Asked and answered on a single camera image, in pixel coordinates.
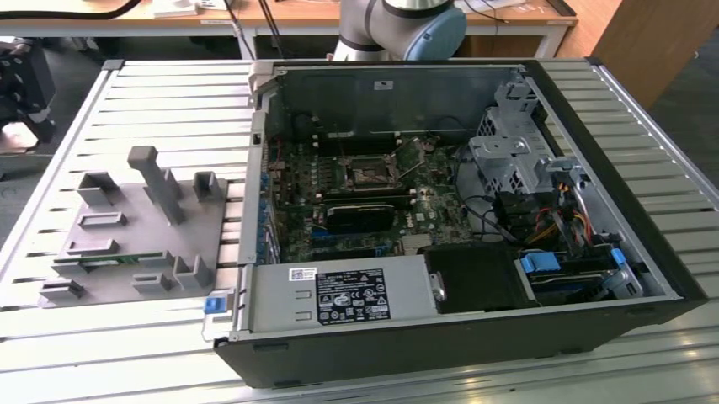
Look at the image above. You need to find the silver chipset heatsink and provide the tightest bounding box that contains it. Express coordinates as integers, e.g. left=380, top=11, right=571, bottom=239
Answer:
left=399, top=233, right=433, bottom=256

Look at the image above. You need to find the green motherboard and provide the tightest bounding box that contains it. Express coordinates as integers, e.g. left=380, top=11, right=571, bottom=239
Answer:
left=259, top=136, right=495, bottom=264

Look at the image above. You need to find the installed black RAM stick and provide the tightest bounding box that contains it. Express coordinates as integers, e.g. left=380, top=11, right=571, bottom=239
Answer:
left=323, top=196, right=417, bottom=208

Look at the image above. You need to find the wooden cabinet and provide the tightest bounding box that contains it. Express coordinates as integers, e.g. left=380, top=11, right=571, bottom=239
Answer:
left=555, top=0, right=719, bottom=110

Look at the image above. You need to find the blue case latch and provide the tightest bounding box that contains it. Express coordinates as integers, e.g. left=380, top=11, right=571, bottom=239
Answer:
left=204, top=296, right=235, bottom=316

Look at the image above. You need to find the wooden desk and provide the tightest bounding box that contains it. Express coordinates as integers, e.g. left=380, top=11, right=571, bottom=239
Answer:
left=0, top=0, right=580, bottom=60

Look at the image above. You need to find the silver power supply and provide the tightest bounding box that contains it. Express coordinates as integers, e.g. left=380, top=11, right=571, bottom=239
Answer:
left=245, top=254, right=445, bottom=332

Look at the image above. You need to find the black metal device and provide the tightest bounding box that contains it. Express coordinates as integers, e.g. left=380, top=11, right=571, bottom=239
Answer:
left=0, top=37, right=57, bottom=144

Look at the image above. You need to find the green RAM stick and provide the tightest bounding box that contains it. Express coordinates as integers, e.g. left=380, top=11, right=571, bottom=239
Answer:
left=53, top=251, right=167, bottom=268

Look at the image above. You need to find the black wire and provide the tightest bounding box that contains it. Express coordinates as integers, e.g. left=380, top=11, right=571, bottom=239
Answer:
left=457, top=146, right=522, bottom=243

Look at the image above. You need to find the red yellow wire bundle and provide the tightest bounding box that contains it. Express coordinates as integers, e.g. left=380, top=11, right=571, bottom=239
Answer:
left=524, top=176, right=596, bottom=247

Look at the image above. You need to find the CPU socket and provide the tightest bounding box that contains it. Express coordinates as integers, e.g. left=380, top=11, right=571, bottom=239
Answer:
left=343, top=156, right=403, bottom=190

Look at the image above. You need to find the metal locking lever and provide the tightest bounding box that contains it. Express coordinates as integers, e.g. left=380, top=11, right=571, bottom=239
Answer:
left=401, top=145, right=431, bottom=184

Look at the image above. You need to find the black open PC case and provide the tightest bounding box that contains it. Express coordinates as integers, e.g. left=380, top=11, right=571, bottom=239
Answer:
left=200, top=56, right=710, bottom=391

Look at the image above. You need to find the silver metal drive cage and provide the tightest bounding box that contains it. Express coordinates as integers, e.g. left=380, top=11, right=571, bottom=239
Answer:
left=465, top=79, right=568, bottom=199

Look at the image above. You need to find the grey plastic parts rack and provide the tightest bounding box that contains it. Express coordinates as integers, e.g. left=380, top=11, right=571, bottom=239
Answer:
left=36, top=145, right=229, bottom=311

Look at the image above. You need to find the black corrugated hose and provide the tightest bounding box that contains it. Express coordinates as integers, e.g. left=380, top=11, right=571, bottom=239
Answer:
left=0, top=0, right=141, bottom=21

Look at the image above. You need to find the blue disk carrier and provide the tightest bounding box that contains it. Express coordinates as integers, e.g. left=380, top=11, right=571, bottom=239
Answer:
left=519, top=250, right=563, bottom=281

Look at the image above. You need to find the white box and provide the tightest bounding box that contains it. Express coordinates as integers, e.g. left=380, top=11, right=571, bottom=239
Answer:
left=151, top=0, right=225, bottom=19

